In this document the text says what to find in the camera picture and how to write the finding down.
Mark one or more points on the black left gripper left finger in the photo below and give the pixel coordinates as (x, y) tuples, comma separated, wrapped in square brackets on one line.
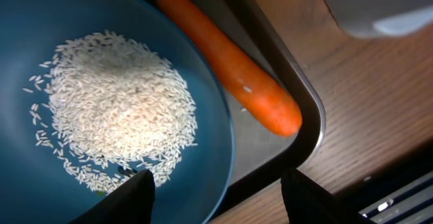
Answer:
[(132, 202)]

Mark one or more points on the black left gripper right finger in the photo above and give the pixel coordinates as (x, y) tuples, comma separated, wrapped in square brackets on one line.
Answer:
[(306, 202)]

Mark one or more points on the white rice pile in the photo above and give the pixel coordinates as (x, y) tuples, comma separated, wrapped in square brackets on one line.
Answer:
[(113, 108)]

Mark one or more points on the orange carrot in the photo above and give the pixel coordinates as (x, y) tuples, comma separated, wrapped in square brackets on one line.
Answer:
[(252, 87)]

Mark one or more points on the dark blue plate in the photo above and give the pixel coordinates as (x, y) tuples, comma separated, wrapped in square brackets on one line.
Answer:
[(35, 188)]

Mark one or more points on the grey plastic dishwasher rack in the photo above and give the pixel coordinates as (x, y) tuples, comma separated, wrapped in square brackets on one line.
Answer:
[(381, 18)]

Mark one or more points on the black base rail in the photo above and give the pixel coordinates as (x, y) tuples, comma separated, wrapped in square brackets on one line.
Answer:
[(411, 204)]

